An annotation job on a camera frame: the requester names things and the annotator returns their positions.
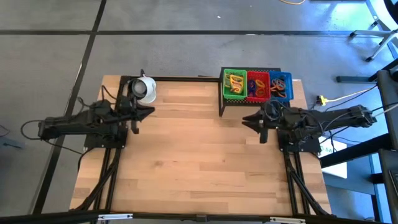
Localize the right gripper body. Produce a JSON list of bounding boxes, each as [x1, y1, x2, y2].
[[257, 104, 282, 144]]

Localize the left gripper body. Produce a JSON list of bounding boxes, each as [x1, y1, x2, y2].
[[116, 95, 141, 135]]

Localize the red plastic basket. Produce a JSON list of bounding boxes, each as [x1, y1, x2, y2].
[[246, 70, 272, 104]]

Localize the red orange spiral coil keychain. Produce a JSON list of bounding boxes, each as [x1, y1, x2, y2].
[[254, 79, 267, 97]]

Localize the blue plastic basket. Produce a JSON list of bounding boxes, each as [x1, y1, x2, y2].
[[269, 70, 295, 102]]

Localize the green plastic basket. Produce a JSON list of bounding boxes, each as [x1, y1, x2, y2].
[[223, 68, 248, 101]]

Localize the black mesh metal shelf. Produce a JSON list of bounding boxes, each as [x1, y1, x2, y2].
[[218, 67, 289, 118]]

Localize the white paper sheet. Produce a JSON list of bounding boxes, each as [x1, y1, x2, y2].
[[318, 136, 349, 180]]

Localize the white metal stand legs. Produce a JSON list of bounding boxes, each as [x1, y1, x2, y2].
[[348, 18, 398, 63]]

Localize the white round tabletop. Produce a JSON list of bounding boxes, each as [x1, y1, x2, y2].
[[365, 0, 398, 24]]

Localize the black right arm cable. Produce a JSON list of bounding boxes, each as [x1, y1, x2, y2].
[[264, 100, 292, 124]]

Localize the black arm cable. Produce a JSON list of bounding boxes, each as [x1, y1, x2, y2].
[[264, 100, 292, 124], [20, 119, 47, 141]]

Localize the black aluminium rig frame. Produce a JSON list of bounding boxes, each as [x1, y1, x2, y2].
[[70, 75, 332, 217]]

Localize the white cable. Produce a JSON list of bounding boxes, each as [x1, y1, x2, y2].
[[326, 83, 380, 103]]

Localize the silver metal bracket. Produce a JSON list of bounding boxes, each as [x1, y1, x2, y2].
[[98, 213, 134, 222], [269, 217, 306, 224]]

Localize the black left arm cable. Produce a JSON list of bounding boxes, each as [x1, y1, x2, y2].
[[20, 119, 47, 141]]

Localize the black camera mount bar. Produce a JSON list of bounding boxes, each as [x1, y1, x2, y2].
[[0, 210, 398, 224]]

